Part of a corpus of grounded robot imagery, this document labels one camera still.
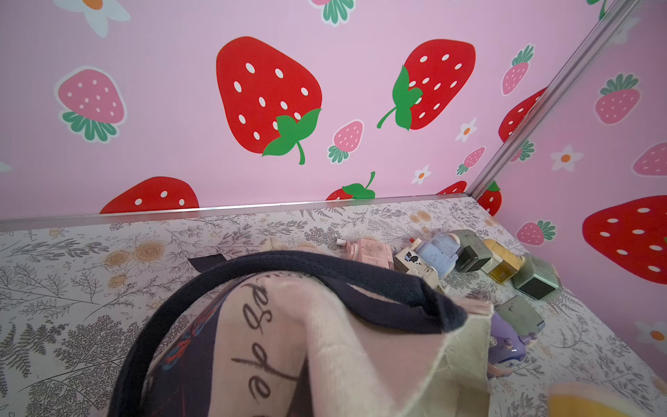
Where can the pink pencil sharpener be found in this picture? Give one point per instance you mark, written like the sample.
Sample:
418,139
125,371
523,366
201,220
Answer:
369,251

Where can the cream white pencil sharpener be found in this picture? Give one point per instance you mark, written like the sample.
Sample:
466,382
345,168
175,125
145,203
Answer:
408,261

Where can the light blue pencil sharpener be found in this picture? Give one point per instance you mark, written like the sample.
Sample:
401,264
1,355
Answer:
440,253

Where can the cream canvas tote bag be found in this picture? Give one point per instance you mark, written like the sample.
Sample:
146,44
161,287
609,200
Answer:
292,333

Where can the grey green pencil sharpener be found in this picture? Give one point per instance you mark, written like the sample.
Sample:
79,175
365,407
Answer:
473,254

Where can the yellow pencil sharpener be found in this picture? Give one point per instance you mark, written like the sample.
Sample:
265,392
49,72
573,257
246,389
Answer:
577,399
503,265

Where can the grey green round sharpener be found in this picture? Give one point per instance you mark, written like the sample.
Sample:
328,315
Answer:
521,315

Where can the mint green pencil sharpener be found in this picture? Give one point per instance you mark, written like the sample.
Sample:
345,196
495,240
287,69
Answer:
537,278

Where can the purple pencil sharpener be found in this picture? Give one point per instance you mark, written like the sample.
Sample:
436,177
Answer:
507,348

